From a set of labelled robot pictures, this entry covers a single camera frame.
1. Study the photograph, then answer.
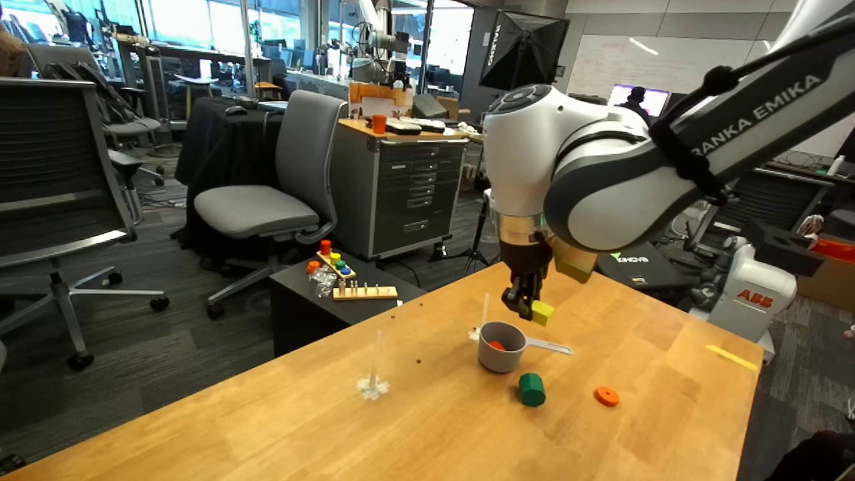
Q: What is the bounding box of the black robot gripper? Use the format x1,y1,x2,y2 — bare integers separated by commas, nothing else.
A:
500,243,553,319

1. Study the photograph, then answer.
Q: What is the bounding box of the yellow cube block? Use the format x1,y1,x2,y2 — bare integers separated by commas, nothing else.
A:
531,301,553,325

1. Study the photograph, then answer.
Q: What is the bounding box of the grey measuring cup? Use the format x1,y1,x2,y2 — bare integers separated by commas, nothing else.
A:
471,319,573,373

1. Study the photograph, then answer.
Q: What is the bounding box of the green block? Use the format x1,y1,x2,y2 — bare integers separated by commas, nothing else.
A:
515,371,545,406

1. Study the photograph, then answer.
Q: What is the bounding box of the white ABB robot base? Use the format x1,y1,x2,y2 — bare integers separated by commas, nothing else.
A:
709,238,796,341

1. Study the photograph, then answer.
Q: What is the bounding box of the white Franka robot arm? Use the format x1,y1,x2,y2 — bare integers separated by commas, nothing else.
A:
484,0,855,318

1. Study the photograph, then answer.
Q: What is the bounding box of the orange round disc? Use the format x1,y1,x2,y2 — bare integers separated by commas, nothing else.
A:
593,386,621,406

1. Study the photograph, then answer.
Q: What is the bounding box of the grey filing cabinet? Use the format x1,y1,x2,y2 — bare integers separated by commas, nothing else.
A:
332,120,464,258

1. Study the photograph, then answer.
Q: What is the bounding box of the yellow tape strip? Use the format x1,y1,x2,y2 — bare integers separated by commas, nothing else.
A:
705,343,760,373

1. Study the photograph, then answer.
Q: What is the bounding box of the small black side table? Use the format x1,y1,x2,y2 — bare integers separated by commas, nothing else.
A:
271,258,422,355

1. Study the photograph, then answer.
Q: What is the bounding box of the grey chair at right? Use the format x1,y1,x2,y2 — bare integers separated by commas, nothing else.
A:
192,91,344,319

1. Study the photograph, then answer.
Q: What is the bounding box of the black softbox light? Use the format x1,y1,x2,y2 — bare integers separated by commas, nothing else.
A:
482,9,569,91

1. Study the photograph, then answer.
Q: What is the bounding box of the black mesh office chair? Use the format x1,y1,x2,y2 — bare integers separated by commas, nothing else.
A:
0,76,171,371

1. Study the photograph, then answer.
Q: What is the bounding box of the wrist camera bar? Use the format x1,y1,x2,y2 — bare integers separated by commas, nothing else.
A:
553,243,599,282

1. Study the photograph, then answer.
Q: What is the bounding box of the colourful stacking ring toy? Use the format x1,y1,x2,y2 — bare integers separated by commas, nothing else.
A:
304,238,356,295

